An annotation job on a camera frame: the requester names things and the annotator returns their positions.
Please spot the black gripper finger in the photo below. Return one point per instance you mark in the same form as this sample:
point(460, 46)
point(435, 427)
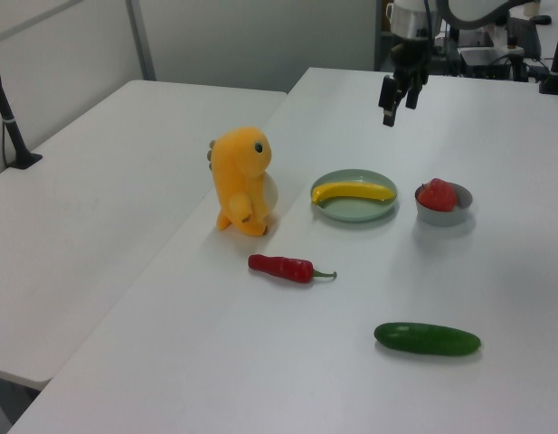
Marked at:
point(388, 101)
point(412, 97)

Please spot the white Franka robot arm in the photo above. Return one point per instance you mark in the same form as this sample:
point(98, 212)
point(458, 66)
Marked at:
point(409, 20)

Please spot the black camera stand pole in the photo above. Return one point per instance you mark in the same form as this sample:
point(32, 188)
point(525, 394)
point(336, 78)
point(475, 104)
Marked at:
point(9, 122)
point(554, 68)

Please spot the pale green plastic plate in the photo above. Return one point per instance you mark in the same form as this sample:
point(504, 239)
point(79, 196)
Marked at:
point(355, 211)

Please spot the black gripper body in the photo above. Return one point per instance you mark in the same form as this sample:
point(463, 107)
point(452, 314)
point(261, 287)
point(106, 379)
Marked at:
point(409, 61)

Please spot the red apple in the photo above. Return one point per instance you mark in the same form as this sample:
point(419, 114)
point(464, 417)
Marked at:
point(437, 194)

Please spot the red chili pepper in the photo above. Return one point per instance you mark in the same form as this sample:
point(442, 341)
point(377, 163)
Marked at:
point(280, 267)

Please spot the small grey bowl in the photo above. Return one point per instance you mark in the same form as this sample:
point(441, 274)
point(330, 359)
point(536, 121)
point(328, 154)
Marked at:
point(443, 218)

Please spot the yellow banana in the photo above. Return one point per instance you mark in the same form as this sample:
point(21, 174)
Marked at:
point(351, 191)

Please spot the grey partition post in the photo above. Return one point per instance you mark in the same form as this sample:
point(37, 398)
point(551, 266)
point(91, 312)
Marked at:
point(140, 38)

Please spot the orange dinosaur plush toy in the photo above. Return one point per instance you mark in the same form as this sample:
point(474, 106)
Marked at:
point(238, 181)

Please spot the green cucumber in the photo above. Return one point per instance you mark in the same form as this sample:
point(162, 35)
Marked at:
point(427, 339)

